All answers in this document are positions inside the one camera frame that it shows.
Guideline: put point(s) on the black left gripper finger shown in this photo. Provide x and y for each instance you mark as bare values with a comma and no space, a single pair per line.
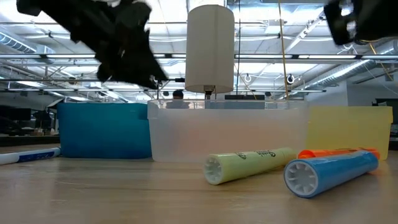
146,59
121,68

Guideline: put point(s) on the blue plastic bin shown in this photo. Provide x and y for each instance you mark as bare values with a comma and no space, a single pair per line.
102,130

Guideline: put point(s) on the clear plastic bin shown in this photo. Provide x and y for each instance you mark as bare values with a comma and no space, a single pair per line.
227,133

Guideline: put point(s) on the yellow plastic bin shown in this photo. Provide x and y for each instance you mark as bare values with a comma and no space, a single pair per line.
348,127

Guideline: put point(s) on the blue dry-erase marker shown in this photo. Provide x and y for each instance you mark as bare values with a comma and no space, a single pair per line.
34,154

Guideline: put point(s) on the orange thick highlighter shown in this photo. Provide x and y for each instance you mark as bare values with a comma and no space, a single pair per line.
329,152

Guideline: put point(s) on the light green thick highlighter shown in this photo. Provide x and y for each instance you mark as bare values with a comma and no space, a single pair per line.
248,163

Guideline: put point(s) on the blue thick highlighter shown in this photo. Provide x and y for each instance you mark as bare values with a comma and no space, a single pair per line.
329,172

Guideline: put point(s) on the black tripod stand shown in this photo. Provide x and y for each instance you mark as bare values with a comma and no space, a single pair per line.
158,90

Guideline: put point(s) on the person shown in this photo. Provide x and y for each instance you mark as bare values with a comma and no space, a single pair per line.
178,94

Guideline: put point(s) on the white shade wooden base lamp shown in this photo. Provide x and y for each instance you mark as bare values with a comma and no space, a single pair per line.
210,46

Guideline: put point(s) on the black monitor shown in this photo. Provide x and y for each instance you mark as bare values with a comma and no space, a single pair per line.
387,102

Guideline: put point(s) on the dark office desk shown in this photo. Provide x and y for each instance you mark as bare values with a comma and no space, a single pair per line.
15,115

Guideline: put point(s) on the black aluminium table frame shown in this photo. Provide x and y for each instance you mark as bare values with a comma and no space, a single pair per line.
28,141

